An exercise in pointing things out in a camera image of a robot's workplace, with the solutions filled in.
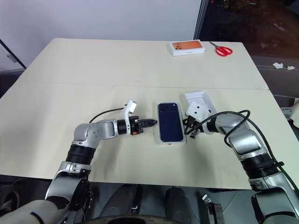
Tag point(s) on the grey window frame post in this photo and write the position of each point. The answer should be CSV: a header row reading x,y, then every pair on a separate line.
x,y
201,19

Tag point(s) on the orange printed phone box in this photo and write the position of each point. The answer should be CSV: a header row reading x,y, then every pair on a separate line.
x,y
187,47

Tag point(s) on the grey robot torso shell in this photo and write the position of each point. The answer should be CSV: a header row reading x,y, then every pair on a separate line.
x,y
30,212

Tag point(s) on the dark blue smartphone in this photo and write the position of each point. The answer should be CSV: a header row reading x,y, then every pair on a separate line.
x,y
170,122

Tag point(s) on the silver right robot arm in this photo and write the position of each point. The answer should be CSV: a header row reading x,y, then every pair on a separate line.
x,y
245,137

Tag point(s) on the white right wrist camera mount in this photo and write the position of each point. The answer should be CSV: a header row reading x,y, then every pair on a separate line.
x,y
196,112

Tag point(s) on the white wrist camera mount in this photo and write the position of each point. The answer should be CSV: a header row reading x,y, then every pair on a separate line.
x,y
132,106
196,112

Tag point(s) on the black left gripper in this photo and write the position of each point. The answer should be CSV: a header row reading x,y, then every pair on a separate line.
x,y
135,126

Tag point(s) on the grey metal clamp bracket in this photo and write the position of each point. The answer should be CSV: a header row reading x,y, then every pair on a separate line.
x,y
211,207

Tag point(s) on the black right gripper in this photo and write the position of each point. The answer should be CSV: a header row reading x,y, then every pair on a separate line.
x,y
198,124

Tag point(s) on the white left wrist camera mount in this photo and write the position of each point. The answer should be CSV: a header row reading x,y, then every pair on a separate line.
x,y
132,106

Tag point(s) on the white crumpled paper scrap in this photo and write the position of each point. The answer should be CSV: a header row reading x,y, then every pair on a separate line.
x,y
291,67
278,65

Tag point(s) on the black metal stand bar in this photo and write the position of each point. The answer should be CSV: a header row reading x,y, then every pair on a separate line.
x,y
11,54

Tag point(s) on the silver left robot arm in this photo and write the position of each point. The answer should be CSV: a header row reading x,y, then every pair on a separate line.
x,y
100,130

